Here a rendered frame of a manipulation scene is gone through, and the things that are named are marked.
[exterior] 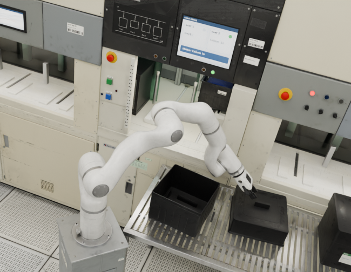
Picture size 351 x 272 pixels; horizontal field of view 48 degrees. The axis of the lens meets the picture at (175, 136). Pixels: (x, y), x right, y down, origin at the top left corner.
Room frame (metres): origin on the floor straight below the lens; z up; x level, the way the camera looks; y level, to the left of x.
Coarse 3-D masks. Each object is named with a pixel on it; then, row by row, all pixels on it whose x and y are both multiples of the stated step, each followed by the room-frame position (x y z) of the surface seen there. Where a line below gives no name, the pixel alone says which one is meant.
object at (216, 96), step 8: (200, 80) 2.45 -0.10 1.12; (200, 88) 2.45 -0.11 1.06; (208, 88) 2.44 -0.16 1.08; (216, 88) 2.42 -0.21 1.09; (224, 88) 2.41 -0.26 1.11; (232, 88) 2.42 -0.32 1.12; (200, 96) 2.44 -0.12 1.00; (208, 96) 2.43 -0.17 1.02; (216, 96) 2.42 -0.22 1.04; (224, 96) 2.41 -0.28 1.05; (208, 104) 2.43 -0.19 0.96; (216, 104) 2.42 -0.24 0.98; (224, 104) 2.41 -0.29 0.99
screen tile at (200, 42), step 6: (186, 24) 1.95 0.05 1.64; (192, 24) 1.94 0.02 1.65; (186, 30) 1.95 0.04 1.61; (192, 30) 1.94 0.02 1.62; (198, 30) 1.94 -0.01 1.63; (186, 36) 1.95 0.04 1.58; (204, 36) 1.93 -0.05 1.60; (186, 42) 1.95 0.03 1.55; (192, 42) 1.94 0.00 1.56; (198, 42) 1.93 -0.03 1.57; (204, 42) 1.93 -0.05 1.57
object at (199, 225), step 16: (176, 176) 1.72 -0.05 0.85; (192, 176) 1.69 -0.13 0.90; (160, 192) 1.59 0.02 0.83; (176, 192) 1.69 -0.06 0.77; (192, 192) 1.68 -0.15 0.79; (208, 192) 1.65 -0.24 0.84; (160, 208) 1.45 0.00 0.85; (176, 208) 1.42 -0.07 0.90; (192, 208) 1.58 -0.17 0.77; (208, 208) 1.51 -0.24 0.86; (176, 224) 1.42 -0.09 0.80; (192, 224) 1.39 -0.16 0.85
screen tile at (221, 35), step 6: (210, 30) 1.92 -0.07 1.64; (216, 30) 1.92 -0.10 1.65; (210, 36) 1.92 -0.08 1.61; (216, 36) 1.92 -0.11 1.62; (222, 36) 1.91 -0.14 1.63; (210, 42) 1.92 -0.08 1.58; (228, 42) 1.90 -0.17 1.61; (210, 48) 1.92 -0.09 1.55; (216, 48) 1.91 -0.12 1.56; (222, 48) 1.91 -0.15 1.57; (228, 48) 1.90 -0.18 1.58; (228, 54) 1.90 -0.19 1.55
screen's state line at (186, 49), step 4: (180, 48) 1.95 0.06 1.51; (184, 48) 1.95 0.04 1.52; (188, 48) 1.94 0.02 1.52; (192, 48) 1.94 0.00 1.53; (188, 52) 1.94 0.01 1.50; (192, 52) 1.94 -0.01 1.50; (196, 52) 1.93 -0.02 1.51; (200, 52) 1.93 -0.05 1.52; (204, 52) 1.93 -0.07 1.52; (208, 52) 1.92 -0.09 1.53; (200, 56) 1.93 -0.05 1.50; (204, 56) 1.92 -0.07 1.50; (208, 56) 1.92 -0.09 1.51; (212, 56) 1.92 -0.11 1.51; (216, 56) 1.91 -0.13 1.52; (220, 56) 1.91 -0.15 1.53; (216, 60) 1.91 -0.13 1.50; (220, 60) 1.91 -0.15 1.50; (224, 60) 1.90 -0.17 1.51
